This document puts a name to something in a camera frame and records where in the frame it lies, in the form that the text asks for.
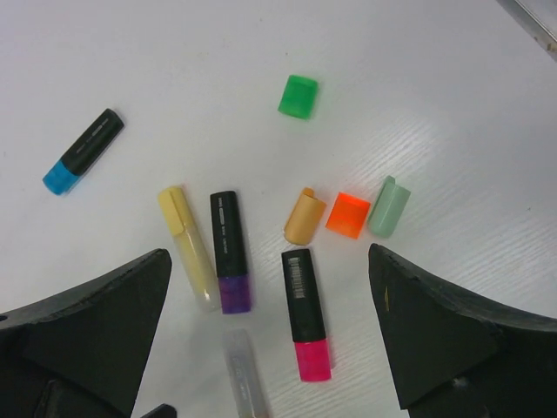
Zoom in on aluminium right side rail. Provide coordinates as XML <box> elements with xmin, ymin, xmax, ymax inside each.
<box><xmin>497</xmin><ymin>0</ymin><xmax>557</xmax><ymax>61</ymax></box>

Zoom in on pink highlighter black body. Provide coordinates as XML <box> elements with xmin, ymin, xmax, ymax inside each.
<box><xmin>281</xmin><ymin>248</ymin><xmax>332</xmax><ymax>382</ymax></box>

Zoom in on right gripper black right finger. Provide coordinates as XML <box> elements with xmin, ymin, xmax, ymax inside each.
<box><xmin>368</xmin><ymin>244</ymin><xmax>556</xmax><ymax>417</ymax></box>

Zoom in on yellow pastel highlighter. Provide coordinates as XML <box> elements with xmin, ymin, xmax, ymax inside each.
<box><xmin>158</xmin><ymin>186</ymin><xmax>220</xmax><ymax>312</ymax></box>

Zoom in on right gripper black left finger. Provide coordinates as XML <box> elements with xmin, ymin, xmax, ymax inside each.
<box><xmin>1</xmin><ymin>249</ymin><xmax>171</xmax><ymax>417</ymax></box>

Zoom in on orange pastel highlighter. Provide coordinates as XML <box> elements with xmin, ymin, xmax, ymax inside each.
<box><xmin>223</xmin><ymin>329</ymin><xmax>271</xmax><ymax>417</ymax></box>

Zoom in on peach highlighter cap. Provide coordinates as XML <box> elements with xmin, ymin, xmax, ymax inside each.
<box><xmin>284</xmin><ymin>187</ymin><xmax>326</xmax><ymax>246</ymax></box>

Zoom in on green highlighter cap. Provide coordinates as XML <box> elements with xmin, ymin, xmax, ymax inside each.
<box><xmin>278</xmin><ymin>75</ymin><xmax>319</xmax><ymax>120</ymax></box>

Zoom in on mint highlighter cap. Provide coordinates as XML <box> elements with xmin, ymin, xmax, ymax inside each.
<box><xmin>367</xmin><ymin>176</ymin><xmax>411</xmax><ymax>238</ymax></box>

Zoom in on purple highlighter black body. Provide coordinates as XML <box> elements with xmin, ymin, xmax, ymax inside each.
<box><xmin>210</xmin><ymin>191</ymin><xmax>252</xmax><ymax>314</ymax></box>

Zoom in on blue highlighter black body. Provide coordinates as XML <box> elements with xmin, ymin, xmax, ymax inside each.
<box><xmin>43</xmin><ymin>108</ymin><xmax>124</xmax><ymax>196</ymax></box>

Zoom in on orange highlighter cap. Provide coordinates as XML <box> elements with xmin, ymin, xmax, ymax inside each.
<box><xmin>325</xmin><ymin>192</ymin><xmax>371</xmax><ymax>239</ymax></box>

